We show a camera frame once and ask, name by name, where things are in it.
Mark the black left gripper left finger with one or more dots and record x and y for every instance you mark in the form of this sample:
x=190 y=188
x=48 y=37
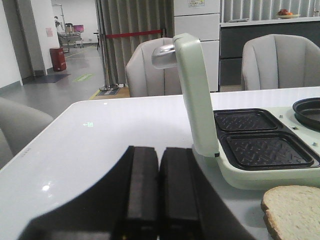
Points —
x=139 y=220

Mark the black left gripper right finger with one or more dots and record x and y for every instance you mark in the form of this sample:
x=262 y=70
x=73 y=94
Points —
x=178 y=214

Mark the green breakfast maker lid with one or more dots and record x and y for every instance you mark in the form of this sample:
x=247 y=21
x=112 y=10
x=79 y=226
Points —
x=186 y=54

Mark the green breakfast maker base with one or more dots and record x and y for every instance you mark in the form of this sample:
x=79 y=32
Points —
x=256 y=151

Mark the grey armchair left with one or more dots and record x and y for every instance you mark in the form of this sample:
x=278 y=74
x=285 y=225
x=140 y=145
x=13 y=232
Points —
x=143 y=79

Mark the grey armchair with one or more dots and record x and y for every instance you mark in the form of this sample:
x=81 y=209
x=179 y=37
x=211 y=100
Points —
x=277 y=61
x=143 y=79

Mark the grey chair near left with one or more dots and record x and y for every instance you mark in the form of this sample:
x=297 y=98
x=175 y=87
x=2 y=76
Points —
x=19 y=124

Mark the black round frying pan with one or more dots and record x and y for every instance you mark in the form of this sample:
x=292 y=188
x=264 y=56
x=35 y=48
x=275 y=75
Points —
x=307 y=112

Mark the grey armchair right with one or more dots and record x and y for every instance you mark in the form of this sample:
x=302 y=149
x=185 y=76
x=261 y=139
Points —
x=277 y=61

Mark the red trash bin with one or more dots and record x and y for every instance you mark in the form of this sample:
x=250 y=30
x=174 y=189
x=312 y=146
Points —
x=58 y=59

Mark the dark counter unit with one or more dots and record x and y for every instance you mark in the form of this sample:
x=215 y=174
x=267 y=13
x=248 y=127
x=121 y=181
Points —
x=233 y=39

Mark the red barrier belt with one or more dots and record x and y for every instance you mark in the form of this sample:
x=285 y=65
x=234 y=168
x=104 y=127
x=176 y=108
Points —
x=134 y=34

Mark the white cabinet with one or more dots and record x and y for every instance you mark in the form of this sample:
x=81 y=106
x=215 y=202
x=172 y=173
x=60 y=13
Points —
x=201 y=19

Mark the fruit plate on counter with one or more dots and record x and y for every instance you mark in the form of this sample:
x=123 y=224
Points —
x=285 y=14

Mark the stanchion post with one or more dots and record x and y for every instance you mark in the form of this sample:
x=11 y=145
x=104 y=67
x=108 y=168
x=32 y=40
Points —
x=109 y=84

